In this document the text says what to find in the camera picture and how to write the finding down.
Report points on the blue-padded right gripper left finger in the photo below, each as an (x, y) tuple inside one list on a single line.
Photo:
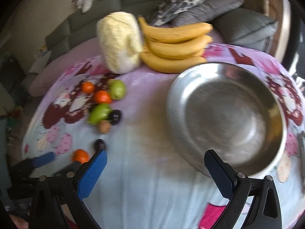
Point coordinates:
[(89, 173)]

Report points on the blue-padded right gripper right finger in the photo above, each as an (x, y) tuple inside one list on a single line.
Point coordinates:
[(222, 174)]

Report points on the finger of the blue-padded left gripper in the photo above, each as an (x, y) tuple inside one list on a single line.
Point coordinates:
[(29, 164)]

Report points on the orange tangerine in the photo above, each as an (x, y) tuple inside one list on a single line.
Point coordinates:
[(88, 88), (81, 156), (102, 96)]

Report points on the dark cherry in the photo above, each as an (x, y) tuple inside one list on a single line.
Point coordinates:
[(99, 144), (115, 117)]

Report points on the brown longan fruit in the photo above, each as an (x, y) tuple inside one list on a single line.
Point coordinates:
[(105, 126)]

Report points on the green fruit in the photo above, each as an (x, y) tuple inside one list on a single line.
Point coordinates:
[(99, 113), (117, 89)]

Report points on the cartoon print bed sheet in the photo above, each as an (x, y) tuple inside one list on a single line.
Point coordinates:
[(146, 183)]

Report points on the stainless steel bowl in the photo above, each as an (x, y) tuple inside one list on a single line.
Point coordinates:
[(228, 109)]

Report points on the silver metal device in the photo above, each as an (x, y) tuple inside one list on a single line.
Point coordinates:
[(300, 138)]

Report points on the bottom yellow banana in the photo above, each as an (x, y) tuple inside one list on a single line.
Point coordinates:
[(164, 65)]

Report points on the yellow banana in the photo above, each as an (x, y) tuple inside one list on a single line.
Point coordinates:
[(181, 51), (173, 35), (164, 65)]

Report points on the middle yellow banana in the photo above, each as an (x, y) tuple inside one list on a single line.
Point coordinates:
[(181, 51)]

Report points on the napa cabbage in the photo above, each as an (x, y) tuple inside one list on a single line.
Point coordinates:
[(120, 40)]

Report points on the top yellow banana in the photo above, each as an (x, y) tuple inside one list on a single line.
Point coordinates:
[(173, 35)]

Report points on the dark grey leather cushion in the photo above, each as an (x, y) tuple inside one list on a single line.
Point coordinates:
[(247, 28)]

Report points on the light grey pillow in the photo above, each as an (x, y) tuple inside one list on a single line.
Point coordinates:
[(206, 12)]

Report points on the green sofa backrest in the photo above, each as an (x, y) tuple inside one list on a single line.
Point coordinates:
[(79, 27)]

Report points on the black white patterned pillow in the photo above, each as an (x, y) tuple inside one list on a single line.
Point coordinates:
[(169, 9)]

